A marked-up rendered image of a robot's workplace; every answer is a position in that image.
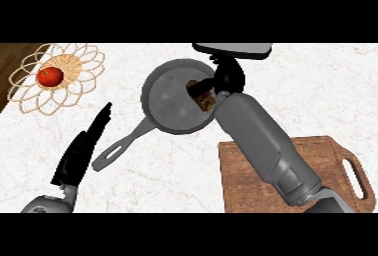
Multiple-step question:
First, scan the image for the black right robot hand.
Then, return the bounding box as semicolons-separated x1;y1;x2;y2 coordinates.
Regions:
186;54;246;97

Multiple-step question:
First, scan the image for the grey black appliance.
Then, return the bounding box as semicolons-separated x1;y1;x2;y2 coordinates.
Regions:
190;42;273;61

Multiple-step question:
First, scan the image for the brown sweet potato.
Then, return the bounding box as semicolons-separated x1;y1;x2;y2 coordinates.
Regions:
184;79;218;112

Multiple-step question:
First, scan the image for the grey frying pan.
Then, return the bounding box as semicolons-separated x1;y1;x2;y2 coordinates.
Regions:
90;58;220;173

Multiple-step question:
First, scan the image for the red tomato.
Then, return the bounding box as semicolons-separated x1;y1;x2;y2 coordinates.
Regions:
36;66;65;88

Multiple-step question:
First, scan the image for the wicker wire basket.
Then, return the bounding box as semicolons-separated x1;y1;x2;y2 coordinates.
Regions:
5;43;106;117

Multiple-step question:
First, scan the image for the brown wooden cutting board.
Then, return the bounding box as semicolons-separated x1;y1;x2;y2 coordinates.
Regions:
217;135;378;214

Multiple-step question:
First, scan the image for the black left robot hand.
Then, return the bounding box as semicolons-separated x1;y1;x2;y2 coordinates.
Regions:
50;101;113;188

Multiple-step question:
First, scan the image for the dark wooden cabinet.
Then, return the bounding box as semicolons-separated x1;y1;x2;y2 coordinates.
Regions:
0;42;51;114

